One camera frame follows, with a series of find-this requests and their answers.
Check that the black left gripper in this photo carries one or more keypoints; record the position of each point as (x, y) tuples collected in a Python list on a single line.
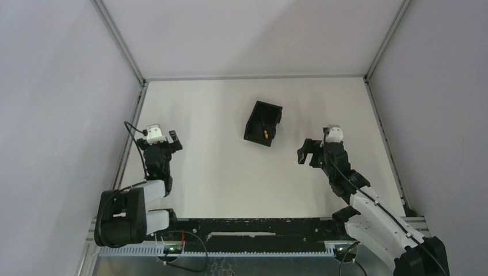
[(159, 144)]

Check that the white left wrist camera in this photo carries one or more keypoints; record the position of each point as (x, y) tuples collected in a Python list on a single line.
[(154, 134)]

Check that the black plastic bin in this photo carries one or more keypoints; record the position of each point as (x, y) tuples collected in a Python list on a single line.
[(261, 125)]

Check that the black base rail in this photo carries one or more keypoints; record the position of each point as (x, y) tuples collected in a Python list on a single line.
[(260, 235)]

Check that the aluminium frame rail right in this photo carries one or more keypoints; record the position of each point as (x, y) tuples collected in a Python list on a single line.
[(398, 19)]

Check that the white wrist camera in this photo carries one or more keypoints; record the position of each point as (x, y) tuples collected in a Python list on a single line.
[(154, 134), (333, 134)]

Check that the black orange screwdriver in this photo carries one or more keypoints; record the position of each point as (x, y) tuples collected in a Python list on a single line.
[(264, 128)]

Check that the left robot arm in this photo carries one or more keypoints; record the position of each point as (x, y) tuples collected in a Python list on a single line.
[(124, 216)]

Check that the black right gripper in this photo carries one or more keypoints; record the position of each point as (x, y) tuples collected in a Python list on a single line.
[(313, 146)]

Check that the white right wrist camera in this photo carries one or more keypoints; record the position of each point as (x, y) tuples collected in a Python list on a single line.
[(333, 134)]

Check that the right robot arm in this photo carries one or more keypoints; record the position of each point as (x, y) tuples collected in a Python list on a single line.
[(368, 220)]

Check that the aluminium frame rail left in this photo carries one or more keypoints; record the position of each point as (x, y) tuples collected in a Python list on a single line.
[(90, 251)]

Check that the aluminium frame rail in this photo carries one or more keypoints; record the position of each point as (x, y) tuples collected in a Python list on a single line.
[(218, 78), (90, 251), (398, 19)]

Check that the aluminium frame rail back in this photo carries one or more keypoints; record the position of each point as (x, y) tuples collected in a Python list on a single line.
[(218, 78)]

